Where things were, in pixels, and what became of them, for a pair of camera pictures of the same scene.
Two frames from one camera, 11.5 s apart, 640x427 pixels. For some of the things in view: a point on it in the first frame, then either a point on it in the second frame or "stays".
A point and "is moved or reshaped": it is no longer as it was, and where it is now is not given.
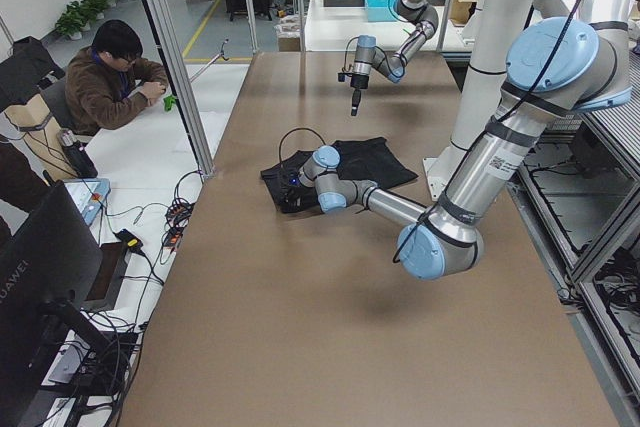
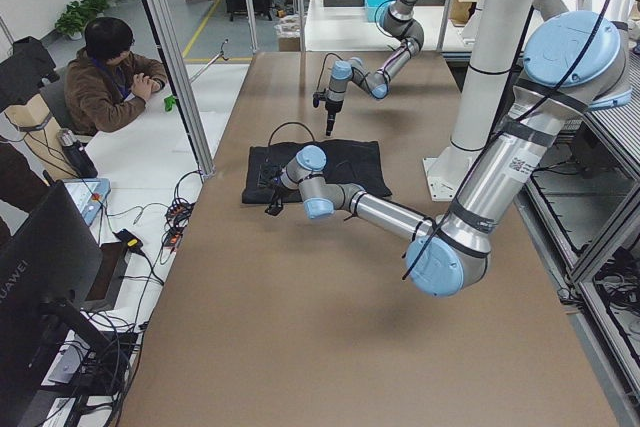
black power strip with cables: [177, 217] stays
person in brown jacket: [112, 77] stays
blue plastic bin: [378, 7] stays
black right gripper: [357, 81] to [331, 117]
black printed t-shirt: [365, 159] is moved or reshaped
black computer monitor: [47, 269] stays
